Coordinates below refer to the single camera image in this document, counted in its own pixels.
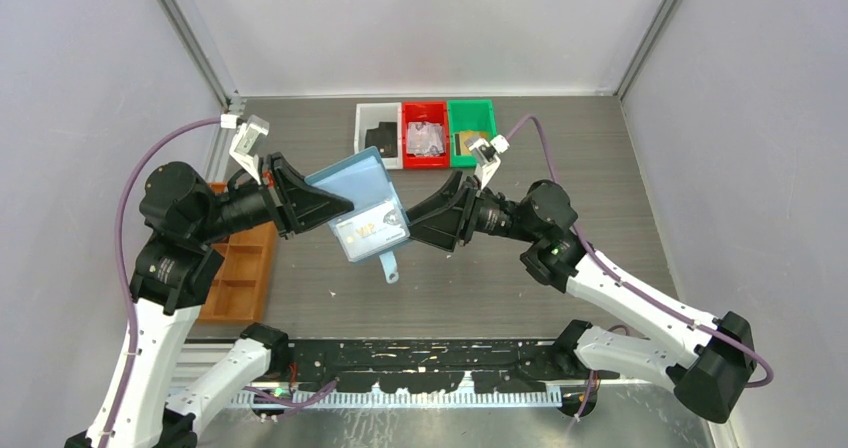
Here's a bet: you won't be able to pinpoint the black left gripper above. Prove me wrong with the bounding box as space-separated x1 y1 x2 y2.
194 150 355 241

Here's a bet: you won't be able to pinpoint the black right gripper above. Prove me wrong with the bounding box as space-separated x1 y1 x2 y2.
399 168 540 253

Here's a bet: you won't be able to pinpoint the silver VIP credit card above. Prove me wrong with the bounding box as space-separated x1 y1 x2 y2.
328 199 409 262

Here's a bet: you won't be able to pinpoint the blue leather card holder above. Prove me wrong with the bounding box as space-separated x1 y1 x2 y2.
306 147 410 284

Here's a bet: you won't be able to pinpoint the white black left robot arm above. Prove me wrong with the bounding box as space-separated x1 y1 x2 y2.
67 153 354 447

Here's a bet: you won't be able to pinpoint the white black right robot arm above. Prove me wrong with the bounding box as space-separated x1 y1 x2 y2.
407 172 764 423

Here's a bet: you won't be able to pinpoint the cards in red bin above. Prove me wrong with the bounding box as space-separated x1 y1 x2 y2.
405 121 446 157

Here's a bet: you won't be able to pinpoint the gold card in green bin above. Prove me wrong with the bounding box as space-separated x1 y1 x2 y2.
452 130 490 156

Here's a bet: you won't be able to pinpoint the black item in white bin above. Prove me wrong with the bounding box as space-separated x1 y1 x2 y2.
364 121 399 159

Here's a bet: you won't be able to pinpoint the green plastic bin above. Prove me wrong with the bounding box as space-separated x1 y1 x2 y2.
447 99 498 168

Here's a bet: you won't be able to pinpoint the red plastic bin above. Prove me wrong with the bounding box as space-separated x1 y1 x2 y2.
401 100 450 170

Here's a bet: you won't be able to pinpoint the orange compartment tray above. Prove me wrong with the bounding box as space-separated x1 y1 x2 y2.
198 222 278 325

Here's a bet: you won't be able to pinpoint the white plastic bin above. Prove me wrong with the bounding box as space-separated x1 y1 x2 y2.
353 102 403 170

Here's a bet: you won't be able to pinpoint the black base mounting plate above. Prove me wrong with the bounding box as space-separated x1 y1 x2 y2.
258 339 589 394

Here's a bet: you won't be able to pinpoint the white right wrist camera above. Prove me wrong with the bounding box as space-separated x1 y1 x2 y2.
471 135 510 189

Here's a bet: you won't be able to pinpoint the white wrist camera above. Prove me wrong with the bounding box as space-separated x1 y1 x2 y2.
221 115 270 183
471 135 510 189

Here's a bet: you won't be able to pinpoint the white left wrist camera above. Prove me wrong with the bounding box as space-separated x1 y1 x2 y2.
221 115 270 183

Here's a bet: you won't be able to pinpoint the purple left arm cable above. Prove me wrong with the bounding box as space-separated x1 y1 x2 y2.
92 116 342 448

